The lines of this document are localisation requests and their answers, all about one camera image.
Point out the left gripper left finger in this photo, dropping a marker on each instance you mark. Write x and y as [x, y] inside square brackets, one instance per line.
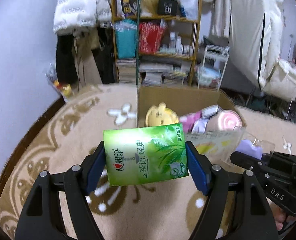
[42, 214]

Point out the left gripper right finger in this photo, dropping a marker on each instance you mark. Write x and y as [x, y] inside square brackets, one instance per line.
[250, 214]

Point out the pink swirl roll plush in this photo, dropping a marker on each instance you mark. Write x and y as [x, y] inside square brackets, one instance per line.
[225, 120]

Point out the purple-haired doll plush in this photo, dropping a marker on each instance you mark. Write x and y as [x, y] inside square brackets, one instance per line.
[207, 113]

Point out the yellow duck plush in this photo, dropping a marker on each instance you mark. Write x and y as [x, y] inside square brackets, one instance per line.
[160, 115]

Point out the pink strawberry bear plush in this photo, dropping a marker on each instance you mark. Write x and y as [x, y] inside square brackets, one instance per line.
[188, 120]

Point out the person's right hand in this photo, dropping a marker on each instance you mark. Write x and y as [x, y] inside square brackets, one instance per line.
[280, 216]

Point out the brown cardboard box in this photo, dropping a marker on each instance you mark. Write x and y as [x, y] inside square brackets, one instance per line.
[216, 145]

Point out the cream cushion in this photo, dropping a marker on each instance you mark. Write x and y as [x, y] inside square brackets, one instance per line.
[282, 81]

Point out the stack of books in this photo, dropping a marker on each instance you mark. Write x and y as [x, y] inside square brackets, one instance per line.
[151, 72]

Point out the white rolling cart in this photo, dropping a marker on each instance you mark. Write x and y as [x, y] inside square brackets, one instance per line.
[211, 71]

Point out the wooden bookshelf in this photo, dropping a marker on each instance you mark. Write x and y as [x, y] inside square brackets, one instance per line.
[180, 40]

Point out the teal bag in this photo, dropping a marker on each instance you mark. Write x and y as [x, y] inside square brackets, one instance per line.
[126, 31]

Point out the red gift bag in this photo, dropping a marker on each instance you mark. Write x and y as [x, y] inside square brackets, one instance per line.
[150, 37]

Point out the white puffer jacket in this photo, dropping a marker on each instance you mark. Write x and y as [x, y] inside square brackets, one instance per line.
[76, 16]

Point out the blonde wig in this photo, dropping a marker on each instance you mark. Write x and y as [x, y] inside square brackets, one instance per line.
[149, 7]

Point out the black box with 40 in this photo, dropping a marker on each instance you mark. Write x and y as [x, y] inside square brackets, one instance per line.
[167, 7]

